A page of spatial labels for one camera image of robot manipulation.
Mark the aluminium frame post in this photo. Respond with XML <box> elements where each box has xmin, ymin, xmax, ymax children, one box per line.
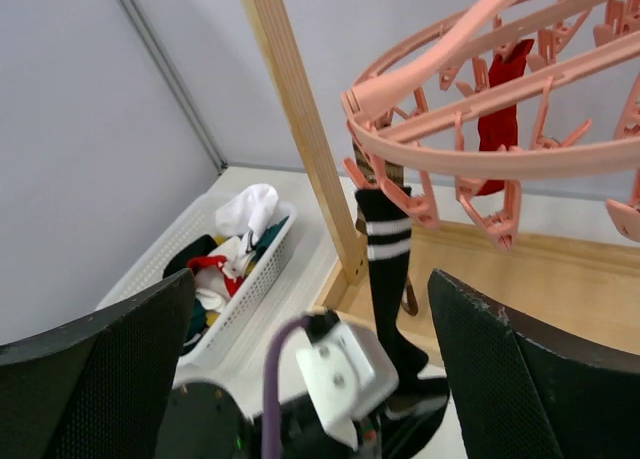
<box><xmin>117</xmin><ymin>0</ymin><xmax>228</xmax><ymax>176</ymax></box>

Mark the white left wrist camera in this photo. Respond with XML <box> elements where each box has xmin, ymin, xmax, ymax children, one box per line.
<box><xmin>296</xmin><ymin>310</ymin><xmax>399</xmax><ymax>451</ymax></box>

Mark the dark green sock upper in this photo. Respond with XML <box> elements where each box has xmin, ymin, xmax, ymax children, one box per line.
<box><xmin>255</xmin><ymin>216</ymin><xmax>289</xmax><ymax>259</ymax></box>

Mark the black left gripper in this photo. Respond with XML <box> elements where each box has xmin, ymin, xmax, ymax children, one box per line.
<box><xmin>167</xmin><ymin>381</ymin><xmax>448</xmax><ymax>458</ymax></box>

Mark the red Christmas sock front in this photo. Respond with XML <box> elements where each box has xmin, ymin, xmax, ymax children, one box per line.
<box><xmin>188</xmin><ymin>255</ymin><xmax>244</xmax><ymax>300</ymax></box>

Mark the pink round clip hanger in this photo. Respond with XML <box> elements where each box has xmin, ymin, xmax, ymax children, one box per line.
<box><xmin>341</xmin><ymin>0</ymin><xmax>639</xmax><ymax>250</ymax></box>

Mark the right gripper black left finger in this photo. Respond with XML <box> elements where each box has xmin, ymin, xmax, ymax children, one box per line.
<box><xmin>1</xmin><ymin>269</ymin><xmax>195</xmax><ymax>458</ymax></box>

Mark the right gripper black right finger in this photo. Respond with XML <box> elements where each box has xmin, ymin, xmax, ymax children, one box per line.
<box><xmin>427</xmin><ymin>269</ymin><xmax>639</xmax><ymax>458</ymax></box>

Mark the black striped sock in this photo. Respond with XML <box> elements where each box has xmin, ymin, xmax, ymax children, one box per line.
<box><xmin>355</xmin><ymin>189</ymin><xmax>449</xmax><ymax>397</ymax></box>

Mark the wooden clothes rack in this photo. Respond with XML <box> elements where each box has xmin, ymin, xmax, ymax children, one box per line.
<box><xmin>233</xmin><ymin>0</ymin><xmax>640</xmax><ymax>370</ymax></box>

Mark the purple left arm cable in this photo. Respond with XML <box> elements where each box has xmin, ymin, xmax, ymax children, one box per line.
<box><xmin>260</xmin><ymin>314</ymin><xmax>321</xmax><ymax>459</ymax></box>

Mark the brown beige striped sock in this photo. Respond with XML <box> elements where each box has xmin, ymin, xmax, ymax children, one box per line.
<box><xmin>351</xmin><ymin>138</ymin><xmax>420</xmax><ymax>317</ymax></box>

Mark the white sock with black stripes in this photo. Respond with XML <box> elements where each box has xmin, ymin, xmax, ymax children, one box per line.
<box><xmin>213</xmin><ymin>183</ymin><xmax>279</xmax><ymax>253</ymax></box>

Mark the red sock rear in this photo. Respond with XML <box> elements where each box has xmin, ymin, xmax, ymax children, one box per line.
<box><xmin>473</xmin><ymin>38</ymin><xmax>536</xmax><ymax>197</ymax></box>

